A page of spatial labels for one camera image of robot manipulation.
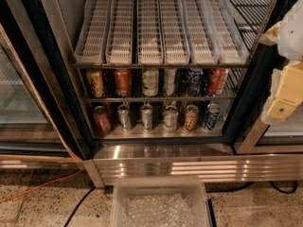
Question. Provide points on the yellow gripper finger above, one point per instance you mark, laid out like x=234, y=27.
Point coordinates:
x=286, y=93
x=270, y=37

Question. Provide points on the red coke can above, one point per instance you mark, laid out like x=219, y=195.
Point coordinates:
x=123, y=82

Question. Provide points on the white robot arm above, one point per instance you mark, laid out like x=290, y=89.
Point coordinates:
x=290, y=38

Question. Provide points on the clear can glide tray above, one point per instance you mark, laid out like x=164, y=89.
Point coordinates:
x=149, y=33
x=120, y=36
x=231, y=45
x=90, y=45
x=173, y=32
x=200, y=34

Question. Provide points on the right glass fridge door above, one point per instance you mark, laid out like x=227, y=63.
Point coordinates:
x=286, y=136

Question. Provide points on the glass fridge door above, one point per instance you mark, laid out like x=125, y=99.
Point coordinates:
x=286, y=136
x=29, y=137

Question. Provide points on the red can middle shelf right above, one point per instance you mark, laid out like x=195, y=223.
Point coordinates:
x=216, y=79

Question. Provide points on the blue can bottom shelf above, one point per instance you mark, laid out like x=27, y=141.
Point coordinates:
x=212, y=112

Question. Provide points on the blue can shelf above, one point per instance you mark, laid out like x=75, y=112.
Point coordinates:
x=212, y=112
x=194, y=81

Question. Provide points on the blue can middle shelf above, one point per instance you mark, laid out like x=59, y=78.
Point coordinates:
x=194, y=81

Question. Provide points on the orange can bottom shelf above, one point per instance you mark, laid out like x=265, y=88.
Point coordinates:
x=191, y=118

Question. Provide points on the stainless steel fridge base grille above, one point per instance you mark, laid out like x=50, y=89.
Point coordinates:
x=213, y=163

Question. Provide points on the silver slim can middle shelf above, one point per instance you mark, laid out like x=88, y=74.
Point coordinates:
x=169, y=81

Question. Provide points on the silver slim can shelf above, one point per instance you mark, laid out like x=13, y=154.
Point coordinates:
x=146, y=117
x=169, y=81

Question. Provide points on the white can middle shelf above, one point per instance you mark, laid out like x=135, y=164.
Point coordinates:
x=150, y=80

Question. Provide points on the silver slim can bottom shelf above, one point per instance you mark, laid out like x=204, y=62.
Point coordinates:
x=146, y=117

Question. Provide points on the silver can bottom shelf left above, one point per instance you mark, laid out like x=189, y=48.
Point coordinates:
x=124, y=117

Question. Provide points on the brown patterned can middle shelf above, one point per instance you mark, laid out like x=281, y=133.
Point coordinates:
x=95, y=81

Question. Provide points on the red-brown can bottom shelf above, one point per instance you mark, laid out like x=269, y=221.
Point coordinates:
x=102, y=119

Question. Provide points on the left glass fridge door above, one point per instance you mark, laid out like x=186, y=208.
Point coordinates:
x=29, y=137

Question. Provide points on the clear plastic bin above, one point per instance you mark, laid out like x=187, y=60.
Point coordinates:
x=160, y=202

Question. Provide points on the top wire shelf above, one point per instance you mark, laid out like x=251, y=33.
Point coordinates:
x=249, y=17

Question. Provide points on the wire shelf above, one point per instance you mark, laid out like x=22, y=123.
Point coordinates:
x=249, y=17
x=230, y=90

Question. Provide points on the middle wire shelf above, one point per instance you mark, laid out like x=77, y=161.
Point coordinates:
x=230, y=90

